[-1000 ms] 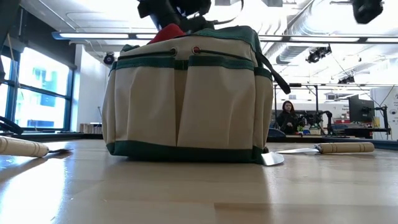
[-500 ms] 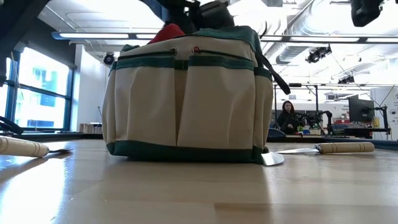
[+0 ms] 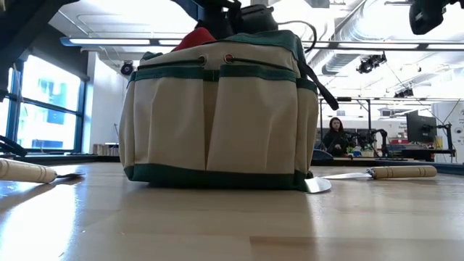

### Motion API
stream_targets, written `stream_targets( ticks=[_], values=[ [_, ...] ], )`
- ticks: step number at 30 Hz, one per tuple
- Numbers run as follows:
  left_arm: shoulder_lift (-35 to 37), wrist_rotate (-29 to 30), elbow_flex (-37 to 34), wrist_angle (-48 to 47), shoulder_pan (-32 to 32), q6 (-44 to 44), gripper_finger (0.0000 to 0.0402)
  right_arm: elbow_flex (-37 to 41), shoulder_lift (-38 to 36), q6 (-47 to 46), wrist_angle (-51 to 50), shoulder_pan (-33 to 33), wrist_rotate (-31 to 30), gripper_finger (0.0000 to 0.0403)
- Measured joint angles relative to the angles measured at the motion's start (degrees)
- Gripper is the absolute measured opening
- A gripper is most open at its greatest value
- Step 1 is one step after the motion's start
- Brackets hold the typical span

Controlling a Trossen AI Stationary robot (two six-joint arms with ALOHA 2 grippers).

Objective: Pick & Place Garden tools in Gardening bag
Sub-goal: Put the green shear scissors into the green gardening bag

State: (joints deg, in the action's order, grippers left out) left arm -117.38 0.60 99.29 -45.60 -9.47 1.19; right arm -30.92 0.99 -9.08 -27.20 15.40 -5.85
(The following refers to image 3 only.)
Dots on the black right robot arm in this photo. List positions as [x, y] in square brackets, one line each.
[427, 16]

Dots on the wooden crate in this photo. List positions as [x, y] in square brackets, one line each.
[105, 149]

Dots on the black metal rig frame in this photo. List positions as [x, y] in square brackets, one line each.
[369, 116]

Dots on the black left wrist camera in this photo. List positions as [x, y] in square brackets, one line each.
[261, 20]

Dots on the black ceiling spotlight cluster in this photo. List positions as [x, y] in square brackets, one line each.
[369, 63]

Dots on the black ceiling dome camera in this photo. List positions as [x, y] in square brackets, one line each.
[127, 68]

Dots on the blue framed window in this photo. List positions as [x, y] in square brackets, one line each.
[47, 90]

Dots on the silver ventilation duct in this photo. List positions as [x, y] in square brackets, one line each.
[340, 61]

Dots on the black computer monitor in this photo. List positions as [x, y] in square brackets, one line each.
[420, 128]

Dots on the seated person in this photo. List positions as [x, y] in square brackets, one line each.
[335, 141]

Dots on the beige green canvas gardening bag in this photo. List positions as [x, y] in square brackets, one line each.
[246, 127]

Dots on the black background robot arm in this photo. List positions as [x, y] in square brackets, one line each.
[383, 143]

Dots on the white cabinet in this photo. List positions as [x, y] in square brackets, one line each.
[453, 119]

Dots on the red gardening gloves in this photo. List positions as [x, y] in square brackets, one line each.
[195, 39]

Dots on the dark chair back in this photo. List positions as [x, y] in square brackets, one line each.
[322, 156]

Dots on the long ceiling light strip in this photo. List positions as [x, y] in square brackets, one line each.
[108, 41]
[380, 46]

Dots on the small black ceiling device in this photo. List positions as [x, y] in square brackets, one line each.
[404, 93]

